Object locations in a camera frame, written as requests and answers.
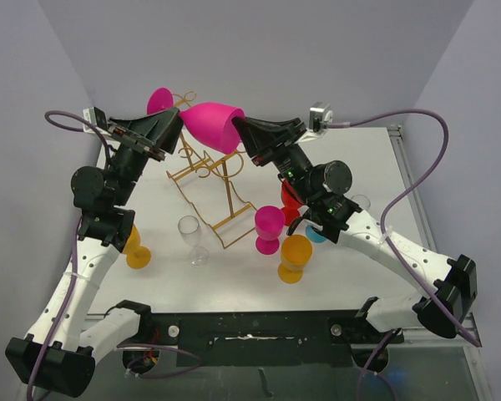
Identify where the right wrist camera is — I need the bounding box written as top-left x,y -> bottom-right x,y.
309,102 -> 333,138

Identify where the teal plastic wine glass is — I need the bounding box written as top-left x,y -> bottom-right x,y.
305,225 -> 326,243

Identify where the red plastic wine glass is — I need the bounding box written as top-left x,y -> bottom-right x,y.
281,180 -> 303,226

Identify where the gold wire wine glass rack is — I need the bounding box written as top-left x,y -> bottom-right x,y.
165,90 -> 252,251

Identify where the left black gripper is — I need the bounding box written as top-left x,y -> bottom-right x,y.
108,107 -> 185,206

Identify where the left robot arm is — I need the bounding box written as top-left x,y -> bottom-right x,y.
5,106 -> 184,400

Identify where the clear wine glass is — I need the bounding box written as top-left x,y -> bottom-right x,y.
178,215 -> 210,266
351,194 -> 372,211

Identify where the orange plastic wine glass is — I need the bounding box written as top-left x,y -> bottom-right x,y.
277,234 -> 313,284
122,226 -> 151,270

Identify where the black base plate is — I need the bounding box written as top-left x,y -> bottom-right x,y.
131,310 -> 384,367

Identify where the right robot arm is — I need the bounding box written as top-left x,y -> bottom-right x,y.
231,117 -> 477,342

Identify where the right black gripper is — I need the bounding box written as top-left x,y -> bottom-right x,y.
232,116 -> 318,206

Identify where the pink plastic wine glass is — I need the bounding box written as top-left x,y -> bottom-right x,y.
146,88 -> 245,155
255,206 -> 286,255

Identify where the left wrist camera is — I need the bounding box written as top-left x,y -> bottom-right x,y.
83,107 -> 109,135

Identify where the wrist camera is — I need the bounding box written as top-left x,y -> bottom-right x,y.
309,102 -> 333,138
83,107 -> 109,135

